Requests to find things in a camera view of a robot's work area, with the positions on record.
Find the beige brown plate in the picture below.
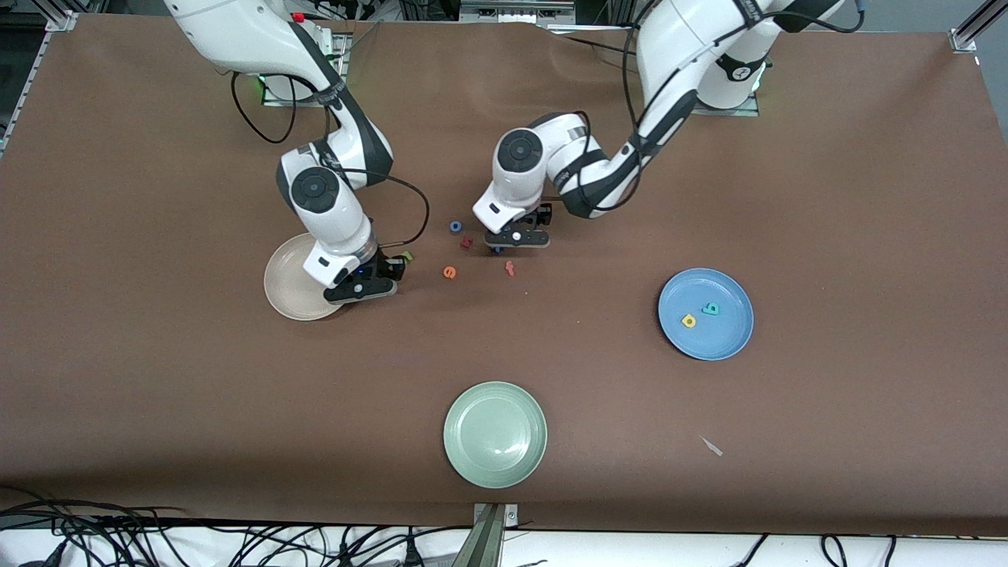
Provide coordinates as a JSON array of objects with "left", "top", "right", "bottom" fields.
[{"left": 263, "top": 232, "right": 347, "bottom": 322}]

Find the pale green plate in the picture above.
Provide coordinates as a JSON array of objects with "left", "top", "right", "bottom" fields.
[{"left": 443, "top": 381, "right": 548, "bottom": 490}]

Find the blue plate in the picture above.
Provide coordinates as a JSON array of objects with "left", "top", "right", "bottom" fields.
[{"left": 658, "top": 268, "right": 755, "bottom": 361}]

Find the grey equipment box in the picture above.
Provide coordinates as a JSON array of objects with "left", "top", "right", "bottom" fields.
[{"left": 459, "top": 0, "right": 576, "bottom": 23}]

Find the brown table cover sheet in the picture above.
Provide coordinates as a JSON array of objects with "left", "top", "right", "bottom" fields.
[{"left": 0, "top": 14, "right": 1008, "bottom": 536}]

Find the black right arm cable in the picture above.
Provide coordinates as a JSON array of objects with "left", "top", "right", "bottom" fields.
[{"left": 231, "top": 71, "right": 431, "bottom": 246}]

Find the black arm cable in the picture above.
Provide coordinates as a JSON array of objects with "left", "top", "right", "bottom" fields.
[
  {"left": 579, "top": 0, "right": 867, "bottom": 198},
  {"left": 231, "top": 71, "right": 431, "bottom": 246}
]

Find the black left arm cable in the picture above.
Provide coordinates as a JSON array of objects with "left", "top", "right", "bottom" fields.
[{"left": 579, "top": 0, "right": 867, "bottom": 198}]

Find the black cable on cover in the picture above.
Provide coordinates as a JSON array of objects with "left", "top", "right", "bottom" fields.
[{"left": 563, "top": 31, "right": 640, "bottom": 57}]

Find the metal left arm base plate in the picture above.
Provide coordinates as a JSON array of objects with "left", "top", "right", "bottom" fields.
[{"left": 691, "top": 93, "right": 762, "bottom": 117}]

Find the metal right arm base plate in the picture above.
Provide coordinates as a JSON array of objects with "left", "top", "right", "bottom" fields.
[{"left": 262, "top": 31, "right": 351, "bottom": 108}]

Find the metal camera stand profile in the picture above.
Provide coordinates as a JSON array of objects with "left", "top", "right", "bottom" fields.
[{"left": 451, "top": 502, "right": 521, "bottom": 567}]

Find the aluminium frame rail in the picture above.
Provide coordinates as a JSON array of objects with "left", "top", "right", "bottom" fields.
[{"left": 0, "top": 0, "right": 80, "bottom": 158}]

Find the black cable tangle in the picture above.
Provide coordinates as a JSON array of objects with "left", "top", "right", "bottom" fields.
[{"left": 0, "top": 484, "right": 473, "bottom": 567}]

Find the aluminium profile post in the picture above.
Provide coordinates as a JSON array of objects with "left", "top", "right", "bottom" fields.
[{"left": 949, "top": 0, "right": 1008, "bottom": 54}]

